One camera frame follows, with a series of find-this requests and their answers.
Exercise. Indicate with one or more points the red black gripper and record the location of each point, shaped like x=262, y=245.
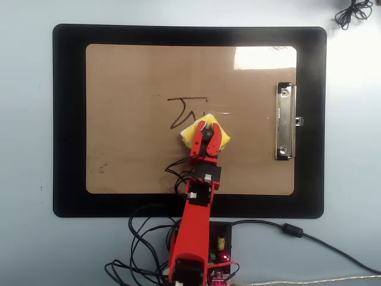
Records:
x=208, y=172

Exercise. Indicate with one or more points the brown glossy clipboard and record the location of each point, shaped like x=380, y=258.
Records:
x=125, y=89

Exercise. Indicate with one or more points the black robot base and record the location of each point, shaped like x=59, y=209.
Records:
x=221, y=229

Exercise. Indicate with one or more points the dark marker drawing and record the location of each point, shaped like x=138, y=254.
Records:
x=181, y=114

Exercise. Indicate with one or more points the silver metal clipboard clip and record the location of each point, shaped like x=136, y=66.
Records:
x=284, y=125

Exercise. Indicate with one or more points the black rectangular mat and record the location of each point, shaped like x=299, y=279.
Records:
x=70, y=119

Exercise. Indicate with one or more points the yellow white sponge with knob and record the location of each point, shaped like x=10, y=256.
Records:
x=187, y=134

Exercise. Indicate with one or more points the controller circuit board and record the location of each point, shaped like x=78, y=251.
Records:
x=218, y=256

